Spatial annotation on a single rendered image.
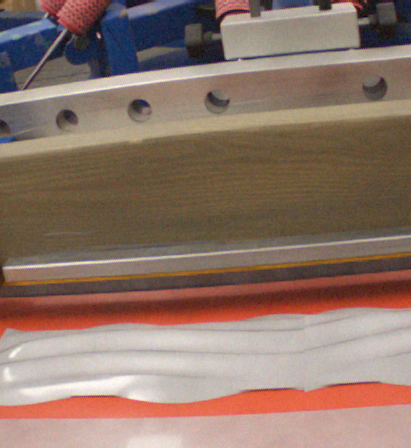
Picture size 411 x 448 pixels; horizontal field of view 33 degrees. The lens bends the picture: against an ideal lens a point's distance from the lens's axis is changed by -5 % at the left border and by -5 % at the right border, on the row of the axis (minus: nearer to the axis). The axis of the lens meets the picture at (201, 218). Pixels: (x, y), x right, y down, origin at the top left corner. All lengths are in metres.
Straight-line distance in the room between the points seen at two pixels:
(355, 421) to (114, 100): 0.40
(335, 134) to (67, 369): 0.19
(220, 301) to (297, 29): 0.31
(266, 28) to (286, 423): 0.42
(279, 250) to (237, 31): 0.31
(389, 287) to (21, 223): 0.22
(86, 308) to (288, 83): 0.27
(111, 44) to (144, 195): 0.65
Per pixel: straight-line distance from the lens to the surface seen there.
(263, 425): 0.33
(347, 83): 0.61
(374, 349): 0.36
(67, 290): 0.45
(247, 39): 0.66
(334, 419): 0.33
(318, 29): 0.66
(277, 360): 0.35
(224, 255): 0.39
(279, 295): 0.42
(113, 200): 0.40
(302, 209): 0.39
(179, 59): 1.14
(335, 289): 0.42
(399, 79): 0.62
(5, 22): 1.75
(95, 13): 1.01
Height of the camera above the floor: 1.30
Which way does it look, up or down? 32 degrees down
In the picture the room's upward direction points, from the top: 11 degrees counter-clockwise
